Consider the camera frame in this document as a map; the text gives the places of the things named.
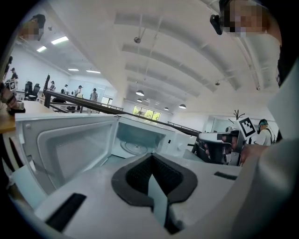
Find person's black shirt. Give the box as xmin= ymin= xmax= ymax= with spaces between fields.
xmin=276 ymin=43 xmax=299 ymax=88

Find black head-worn camera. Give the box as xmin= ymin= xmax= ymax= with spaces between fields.
xmin=209 ymin=14 xmax=224 ymax=35

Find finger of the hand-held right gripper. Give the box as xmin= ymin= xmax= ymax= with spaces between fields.
xmin=199 ymin=131 xmax=234 ymax=143

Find white microwave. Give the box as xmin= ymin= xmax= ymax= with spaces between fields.
xmin=15 ymin=113 xmax=199 ymax=197

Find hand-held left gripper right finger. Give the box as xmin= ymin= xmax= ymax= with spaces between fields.
xmin=154 ymin=153 xmax=242 ymax=235

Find person's right forearm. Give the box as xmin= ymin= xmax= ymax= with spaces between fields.
xmin=240 ymin=144 xmax=269 ymax=168

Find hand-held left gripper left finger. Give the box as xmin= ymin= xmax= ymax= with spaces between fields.
xmin=35 ymin=153 xmax=164 ymax=239

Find person's head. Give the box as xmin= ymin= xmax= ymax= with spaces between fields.
xmin=223 ymin=0 xmax=282 ymax=39

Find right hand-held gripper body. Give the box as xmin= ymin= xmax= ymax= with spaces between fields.
xmin=228 ymin=116 xmax=257 ymax=167

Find wooden desk white legs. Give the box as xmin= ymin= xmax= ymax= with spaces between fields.
xmin=0 ymin=100 xmax=56 ymax=134

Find black coat rack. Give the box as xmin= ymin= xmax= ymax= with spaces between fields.
xmin=228 ymin=109 xmax=246 ymax=127

